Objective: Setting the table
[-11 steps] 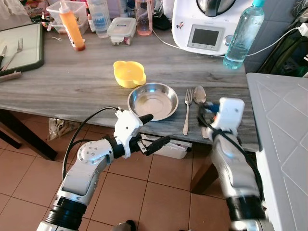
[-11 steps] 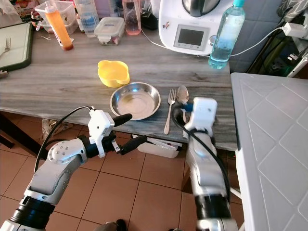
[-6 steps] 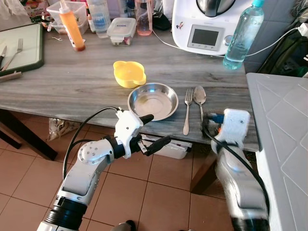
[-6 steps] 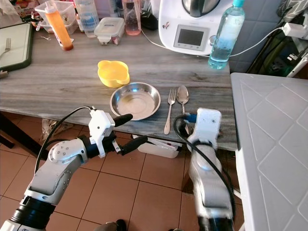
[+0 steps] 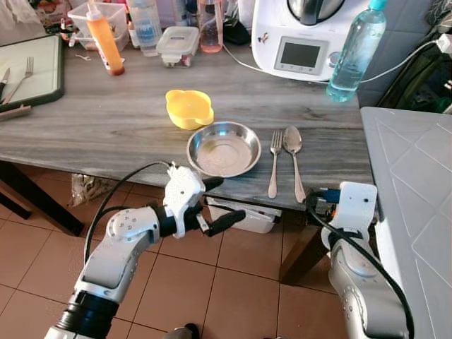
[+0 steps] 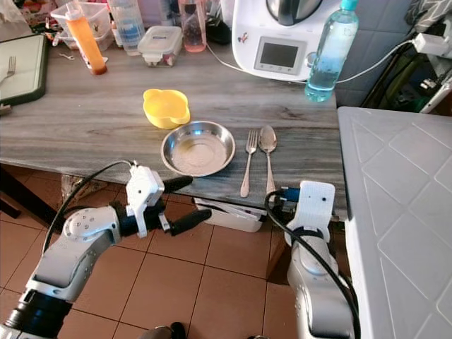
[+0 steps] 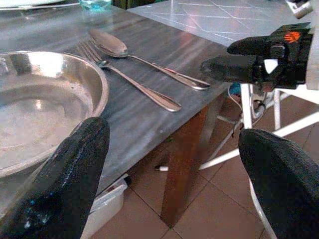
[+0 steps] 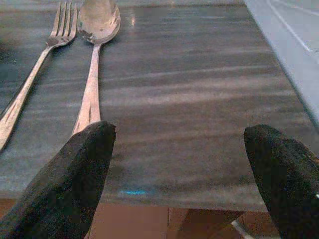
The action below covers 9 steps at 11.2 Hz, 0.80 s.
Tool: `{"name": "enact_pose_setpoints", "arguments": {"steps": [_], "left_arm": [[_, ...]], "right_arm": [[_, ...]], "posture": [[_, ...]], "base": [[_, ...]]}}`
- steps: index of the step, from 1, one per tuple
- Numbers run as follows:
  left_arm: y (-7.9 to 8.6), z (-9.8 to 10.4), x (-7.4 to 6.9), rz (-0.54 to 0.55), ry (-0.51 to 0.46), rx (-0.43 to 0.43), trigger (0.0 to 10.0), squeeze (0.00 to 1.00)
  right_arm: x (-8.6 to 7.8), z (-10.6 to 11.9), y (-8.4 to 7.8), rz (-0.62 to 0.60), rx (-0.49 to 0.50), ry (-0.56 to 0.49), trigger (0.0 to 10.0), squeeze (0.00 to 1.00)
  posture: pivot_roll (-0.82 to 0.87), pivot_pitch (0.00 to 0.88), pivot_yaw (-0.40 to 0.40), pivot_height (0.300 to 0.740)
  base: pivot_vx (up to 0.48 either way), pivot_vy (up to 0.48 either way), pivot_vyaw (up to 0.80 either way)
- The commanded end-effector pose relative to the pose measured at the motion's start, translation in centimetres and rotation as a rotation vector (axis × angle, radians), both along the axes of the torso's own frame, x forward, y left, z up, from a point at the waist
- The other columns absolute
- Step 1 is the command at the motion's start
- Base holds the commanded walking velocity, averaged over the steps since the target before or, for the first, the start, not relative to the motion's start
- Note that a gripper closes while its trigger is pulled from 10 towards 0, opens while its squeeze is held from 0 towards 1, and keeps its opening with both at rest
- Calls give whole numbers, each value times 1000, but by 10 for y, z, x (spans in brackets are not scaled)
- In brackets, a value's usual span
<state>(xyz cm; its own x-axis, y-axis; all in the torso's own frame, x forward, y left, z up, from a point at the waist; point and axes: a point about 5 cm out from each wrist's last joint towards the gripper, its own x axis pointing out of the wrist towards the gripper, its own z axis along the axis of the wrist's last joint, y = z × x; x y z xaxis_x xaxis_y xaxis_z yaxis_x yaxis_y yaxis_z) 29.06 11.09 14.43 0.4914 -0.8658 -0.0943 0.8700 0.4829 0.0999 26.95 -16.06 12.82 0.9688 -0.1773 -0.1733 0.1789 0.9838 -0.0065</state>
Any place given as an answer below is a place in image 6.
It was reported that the large clear plastic container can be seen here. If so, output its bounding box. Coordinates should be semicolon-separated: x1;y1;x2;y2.
51;2;114;52

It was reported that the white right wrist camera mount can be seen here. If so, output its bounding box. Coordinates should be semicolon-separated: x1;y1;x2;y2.
297;181;336;244

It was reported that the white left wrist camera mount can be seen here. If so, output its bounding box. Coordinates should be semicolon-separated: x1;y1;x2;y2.
126;166;165;238

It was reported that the black robot left foot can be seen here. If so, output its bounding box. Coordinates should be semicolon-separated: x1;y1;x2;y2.
138;322;188;339

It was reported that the stainless steel plate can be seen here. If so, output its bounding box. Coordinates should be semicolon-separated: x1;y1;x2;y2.
161;121;236;177

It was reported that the clear blue water bottle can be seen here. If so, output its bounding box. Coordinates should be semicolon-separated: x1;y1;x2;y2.
304;0;359;103

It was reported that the small black box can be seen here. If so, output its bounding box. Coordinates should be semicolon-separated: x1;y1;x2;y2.
205;20;234;46

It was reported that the black backpack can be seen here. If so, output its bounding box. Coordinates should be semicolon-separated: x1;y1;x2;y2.
360;39;452;117

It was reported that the pink drinking bottle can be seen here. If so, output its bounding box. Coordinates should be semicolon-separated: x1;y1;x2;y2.
179;0;208;54

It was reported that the printed plastic food bag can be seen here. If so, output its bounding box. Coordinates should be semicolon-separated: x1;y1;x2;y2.
18;0;54;25

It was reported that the silver metal fork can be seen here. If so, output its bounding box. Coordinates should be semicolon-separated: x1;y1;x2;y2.
4;56;18;82
240;129;259;198

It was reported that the white plastic box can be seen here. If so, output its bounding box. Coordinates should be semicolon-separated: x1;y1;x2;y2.
192;198;266;233

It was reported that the orange sauce squeeze bottle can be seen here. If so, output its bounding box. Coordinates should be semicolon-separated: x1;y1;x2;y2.
65;0;108;76

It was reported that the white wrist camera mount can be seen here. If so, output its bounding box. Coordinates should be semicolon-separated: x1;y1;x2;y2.
126;166;165;238
297;181;336;244

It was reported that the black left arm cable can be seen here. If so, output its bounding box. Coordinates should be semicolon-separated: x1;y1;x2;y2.
42;161;136;255

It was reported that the green rimmed white cutting board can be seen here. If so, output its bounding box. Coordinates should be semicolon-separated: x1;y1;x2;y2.
0;34;48;107

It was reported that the white power cord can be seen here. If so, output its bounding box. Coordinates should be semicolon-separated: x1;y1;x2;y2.
205;44;421;84

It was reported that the clear bottle with orange lid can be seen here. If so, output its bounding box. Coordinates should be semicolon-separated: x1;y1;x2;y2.
109;0;145;56

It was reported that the white hanging cloth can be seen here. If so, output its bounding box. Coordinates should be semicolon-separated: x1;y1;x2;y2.
0;0;36;36

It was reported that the white kitchen machine with display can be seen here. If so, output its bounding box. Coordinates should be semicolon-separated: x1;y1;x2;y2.
230;0;343;83

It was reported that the silver metal spoon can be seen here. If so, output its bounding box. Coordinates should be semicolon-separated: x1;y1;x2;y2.
259;125;278;197

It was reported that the yellow plastic bowl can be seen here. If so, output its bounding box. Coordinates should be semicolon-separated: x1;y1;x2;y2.
143;88;191;130

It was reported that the white power plug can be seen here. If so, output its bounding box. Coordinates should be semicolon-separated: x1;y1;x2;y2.
411;32;449;57

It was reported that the crumpled plastic bag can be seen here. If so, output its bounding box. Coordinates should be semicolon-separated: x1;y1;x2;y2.
60;173;107;206

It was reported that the small clear lidded container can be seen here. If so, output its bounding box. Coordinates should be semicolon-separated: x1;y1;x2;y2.
138;25;183;67

